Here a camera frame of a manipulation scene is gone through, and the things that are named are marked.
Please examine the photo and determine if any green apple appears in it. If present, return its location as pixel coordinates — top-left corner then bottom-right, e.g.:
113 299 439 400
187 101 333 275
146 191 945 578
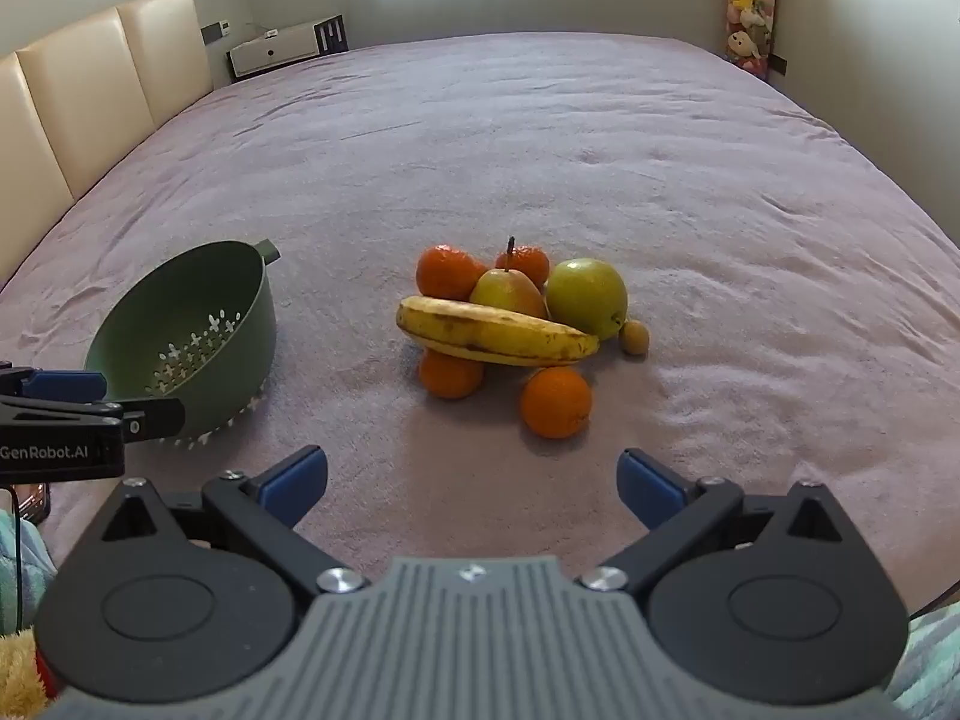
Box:
545 258 628 341

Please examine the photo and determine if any white nightstand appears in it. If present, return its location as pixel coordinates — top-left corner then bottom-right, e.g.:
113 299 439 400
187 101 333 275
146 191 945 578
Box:
227 21 325 80

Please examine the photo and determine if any pink bed blanket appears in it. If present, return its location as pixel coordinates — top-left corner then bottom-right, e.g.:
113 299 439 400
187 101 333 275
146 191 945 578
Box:
0 31 960 616

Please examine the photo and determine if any green colander bowl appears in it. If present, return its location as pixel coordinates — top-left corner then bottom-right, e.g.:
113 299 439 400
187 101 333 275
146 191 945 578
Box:
84 238 281 449

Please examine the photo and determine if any light teal cloth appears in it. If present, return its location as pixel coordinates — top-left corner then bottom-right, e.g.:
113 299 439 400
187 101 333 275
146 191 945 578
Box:
0 510 57 638
889 600 960 720

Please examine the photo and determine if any cream padded headboard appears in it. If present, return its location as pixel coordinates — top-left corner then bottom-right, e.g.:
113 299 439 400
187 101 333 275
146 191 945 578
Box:
0 0 215 290

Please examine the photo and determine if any black slotted box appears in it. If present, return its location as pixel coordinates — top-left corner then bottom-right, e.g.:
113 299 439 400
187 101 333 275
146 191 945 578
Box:
315 13 350 55

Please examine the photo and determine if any large round orange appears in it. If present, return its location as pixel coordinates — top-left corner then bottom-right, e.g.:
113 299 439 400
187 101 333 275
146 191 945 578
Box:
520 366 593 440

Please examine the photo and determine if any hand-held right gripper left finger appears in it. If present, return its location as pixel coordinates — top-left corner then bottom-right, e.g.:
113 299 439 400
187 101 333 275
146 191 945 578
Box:
97 445 370 601

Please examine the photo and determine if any yellow banana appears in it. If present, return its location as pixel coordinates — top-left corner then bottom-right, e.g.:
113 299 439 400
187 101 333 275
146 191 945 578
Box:
396 295 601 367

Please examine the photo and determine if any red and yellow plush toy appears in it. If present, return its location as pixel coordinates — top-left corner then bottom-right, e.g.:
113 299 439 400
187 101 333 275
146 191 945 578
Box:
0 628 65 720

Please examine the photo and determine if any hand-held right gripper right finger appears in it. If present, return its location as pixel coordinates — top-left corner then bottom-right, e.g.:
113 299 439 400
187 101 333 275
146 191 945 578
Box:
579 448 863 601

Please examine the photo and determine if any hanging plush toy organizer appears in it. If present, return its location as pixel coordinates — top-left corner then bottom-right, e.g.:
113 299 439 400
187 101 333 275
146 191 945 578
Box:
726 0 781 80

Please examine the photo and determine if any orange mandarin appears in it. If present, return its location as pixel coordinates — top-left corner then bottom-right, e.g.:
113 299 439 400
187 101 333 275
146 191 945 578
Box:
418 349 486 400
417 244 488 301
495 244 552 292

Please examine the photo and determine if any yellow-red pear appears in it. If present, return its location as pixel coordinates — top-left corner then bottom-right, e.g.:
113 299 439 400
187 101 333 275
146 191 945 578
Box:
469 236 550 320

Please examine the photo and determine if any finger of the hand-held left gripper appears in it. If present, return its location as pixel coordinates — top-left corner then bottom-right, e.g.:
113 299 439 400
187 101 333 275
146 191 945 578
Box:
71 397 185 442
0 364 107 400

